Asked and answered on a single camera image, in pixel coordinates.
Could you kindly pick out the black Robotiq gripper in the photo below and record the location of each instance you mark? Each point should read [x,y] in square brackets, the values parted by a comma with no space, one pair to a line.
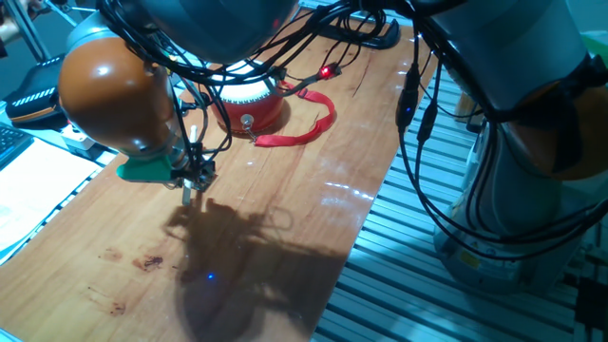
[204,173]

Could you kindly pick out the pale wooden drumstick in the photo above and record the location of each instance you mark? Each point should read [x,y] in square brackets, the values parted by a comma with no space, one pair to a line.
[187,197]

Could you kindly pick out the red drum white skin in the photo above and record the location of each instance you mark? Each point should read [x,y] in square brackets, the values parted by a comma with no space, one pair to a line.
[256,107]

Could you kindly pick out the glossy wood-pattern mat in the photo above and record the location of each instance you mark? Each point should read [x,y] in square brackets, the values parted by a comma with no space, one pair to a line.
[95,228]

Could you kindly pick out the white box red button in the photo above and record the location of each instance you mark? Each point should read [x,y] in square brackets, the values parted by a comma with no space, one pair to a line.
[78,138]

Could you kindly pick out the white paper stack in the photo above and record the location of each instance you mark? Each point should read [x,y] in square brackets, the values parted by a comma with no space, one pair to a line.
[38,190]

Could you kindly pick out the black orange teach pendant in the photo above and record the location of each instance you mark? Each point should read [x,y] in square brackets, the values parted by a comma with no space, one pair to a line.
[33,100]

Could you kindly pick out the black computer keyboard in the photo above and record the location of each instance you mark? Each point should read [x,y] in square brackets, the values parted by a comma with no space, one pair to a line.
[12,142]

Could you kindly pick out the grey metal stand legs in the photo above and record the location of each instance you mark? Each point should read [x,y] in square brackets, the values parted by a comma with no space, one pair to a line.
[28,28]

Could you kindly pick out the black C-clamp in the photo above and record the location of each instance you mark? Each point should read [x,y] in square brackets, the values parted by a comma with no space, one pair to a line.
[380,40]

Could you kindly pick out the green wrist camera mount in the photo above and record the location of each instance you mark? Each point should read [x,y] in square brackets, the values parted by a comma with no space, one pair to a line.
[142,170]

